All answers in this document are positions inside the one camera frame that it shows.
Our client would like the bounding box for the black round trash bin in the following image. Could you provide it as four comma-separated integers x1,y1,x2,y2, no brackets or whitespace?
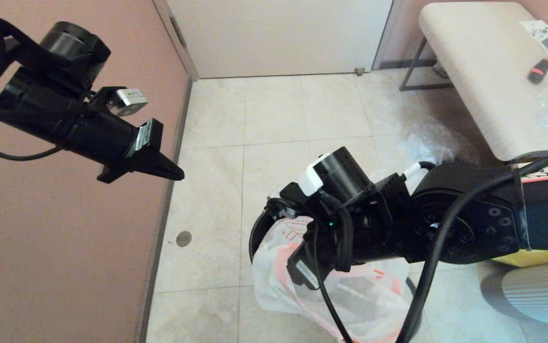
249,210,284,262

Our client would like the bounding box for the white red plastic bag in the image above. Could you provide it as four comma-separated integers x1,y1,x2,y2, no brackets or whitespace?
252,217,410,343

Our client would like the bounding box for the black left wrist motor cylinder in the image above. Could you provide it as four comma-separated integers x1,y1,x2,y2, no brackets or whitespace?
40,21,111,91

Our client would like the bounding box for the grey ribbed robot base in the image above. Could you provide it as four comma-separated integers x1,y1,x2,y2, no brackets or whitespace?
481,262,548,327

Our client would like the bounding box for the white door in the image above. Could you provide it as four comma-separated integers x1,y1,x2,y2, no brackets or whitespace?
166,0,393,79

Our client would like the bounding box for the grey door frame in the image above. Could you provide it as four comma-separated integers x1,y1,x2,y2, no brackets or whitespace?
152,0,403,81

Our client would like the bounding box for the yellow shopping bag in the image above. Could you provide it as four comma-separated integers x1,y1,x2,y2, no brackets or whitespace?
493,249,548,267

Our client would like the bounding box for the black and white booklet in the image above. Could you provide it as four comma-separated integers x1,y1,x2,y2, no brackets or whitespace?
519,20,548,59

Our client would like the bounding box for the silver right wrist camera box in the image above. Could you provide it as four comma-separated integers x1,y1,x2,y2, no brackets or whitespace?
264,196,303,221

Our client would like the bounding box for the crumpled clear plastic bag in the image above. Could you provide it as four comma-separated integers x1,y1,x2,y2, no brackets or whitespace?
405,119,462,165

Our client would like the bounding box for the light wood-grain table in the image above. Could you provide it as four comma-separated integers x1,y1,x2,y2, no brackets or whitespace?
419,1,548,161

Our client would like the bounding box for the black orange marker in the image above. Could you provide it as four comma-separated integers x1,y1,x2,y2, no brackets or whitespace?
527,58,548,85

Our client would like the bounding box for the black metal table frame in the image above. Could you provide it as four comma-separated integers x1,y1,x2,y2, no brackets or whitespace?
400,37,548,165

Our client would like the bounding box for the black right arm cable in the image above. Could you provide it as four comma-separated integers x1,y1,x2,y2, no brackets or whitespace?
309,143,548,343

